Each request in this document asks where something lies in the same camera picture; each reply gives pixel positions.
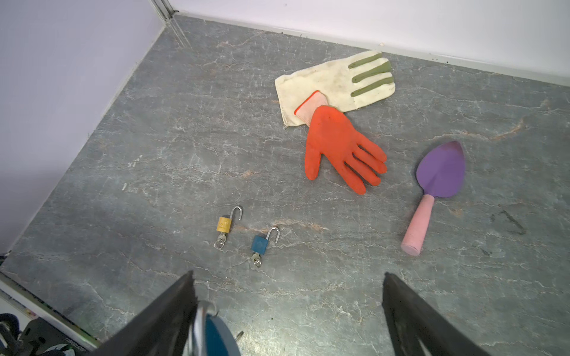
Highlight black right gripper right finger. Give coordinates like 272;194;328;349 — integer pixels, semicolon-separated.
382;272;488;355

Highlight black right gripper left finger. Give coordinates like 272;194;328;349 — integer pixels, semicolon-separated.
90;271;198;356

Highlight silver key for small padlock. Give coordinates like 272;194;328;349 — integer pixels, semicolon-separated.
251;252;262;268

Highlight brass padlock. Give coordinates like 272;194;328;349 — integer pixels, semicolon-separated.
216;206;243;234

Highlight red rubber glove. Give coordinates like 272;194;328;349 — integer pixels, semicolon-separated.
294;90;387;194

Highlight cream glove green stripes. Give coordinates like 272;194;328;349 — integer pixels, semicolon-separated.
275;50;396;127

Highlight purple trowel pink handle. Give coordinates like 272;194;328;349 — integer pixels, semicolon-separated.
401;141;466;256

